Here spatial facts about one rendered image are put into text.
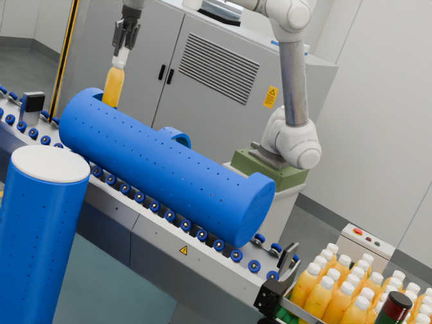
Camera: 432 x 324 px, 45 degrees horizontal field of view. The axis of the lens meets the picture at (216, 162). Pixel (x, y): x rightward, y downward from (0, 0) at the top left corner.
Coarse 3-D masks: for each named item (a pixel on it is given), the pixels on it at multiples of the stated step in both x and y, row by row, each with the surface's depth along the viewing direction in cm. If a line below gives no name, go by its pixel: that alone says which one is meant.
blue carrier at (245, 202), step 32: (96, 96) 222; (64, 128) 210; (96, 128) 203; (128, 128) 200; (96, 160) 207; (128, 160) 197; (160, 160) 191; (192, 160) 189; (160, 192) 193; (192, 192) 185; (224, 192) 181; (256, 192) 180; (224, 224) 181; (256, 224) 197
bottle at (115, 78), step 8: (112, 72) 208; (120, 72) 208; (112, 80) 208; (120, 80) 209; (104, 88) 213; (112, 88) 210; (120, 88) 212; (104, 96) 212; (112, 96) 211; (112, 104) 213
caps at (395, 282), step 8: (400, 272) 187; (392, 280) 179; (400, 280) 184; (392, 288) 174; (408, 288) 180; (416, 288) 179; (384, 296) 167; (408, 296) 173; (416, 296) 174; (424, 304) 171; (424, 312) 168; (424, 320) 161
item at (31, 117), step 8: (24, 96) 231; (32, 96) 231; (40, 96) 235; (24, 104) 232; (32, 104) 233; (40, 104) 237; (24, 112) 233; (32, 112) 237; (24, 120) 235; (32, 120) 240
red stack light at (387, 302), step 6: (390, 300) 133; (384, 306) 134; (390, 306) 132; (396, 306) 131; (384, 312) 134; (390, 312) 132; (396, 312) 132; (402, 312) 131; (408, 312) 132; (396, 318) 132; (402, 318) 132
